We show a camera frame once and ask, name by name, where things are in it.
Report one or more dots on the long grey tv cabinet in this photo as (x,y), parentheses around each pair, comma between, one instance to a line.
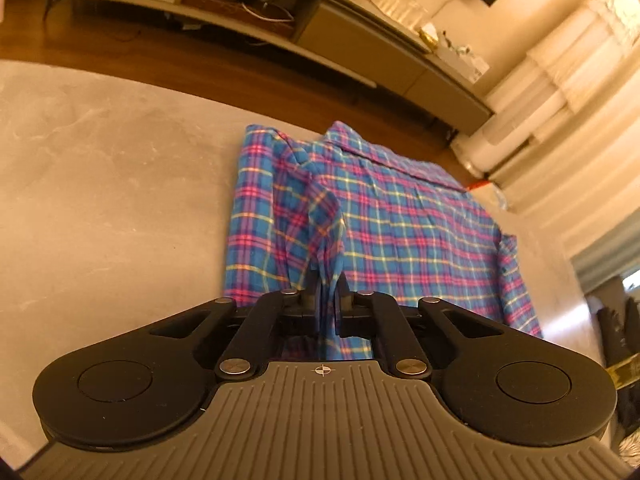
(350,27)

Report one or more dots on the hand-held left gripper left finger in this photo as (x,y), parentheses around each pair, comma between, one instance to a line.
(312,310)

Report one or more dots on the blue pink plaid shirt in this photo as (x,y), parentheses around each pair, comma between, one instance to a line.
(400,220)

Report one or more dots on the white floor air conditioner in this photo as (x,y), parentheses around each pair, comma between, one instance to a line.
(545,105)

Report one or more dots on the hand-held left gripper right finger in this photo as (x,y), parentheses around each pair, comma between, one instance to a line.
(342,310)

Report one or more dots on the white cardboard box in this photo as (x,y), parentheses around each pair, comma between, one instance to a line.
(465,60)

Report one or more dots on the cream curtain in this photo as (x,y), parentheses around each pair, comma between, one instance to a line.
(585,205)

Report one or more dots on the gold box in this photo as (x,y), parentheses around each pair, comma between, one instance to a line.
(429,39)

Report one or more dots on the cluster of clear glasses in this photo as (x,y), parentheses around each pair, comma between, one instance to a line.
(400,5)

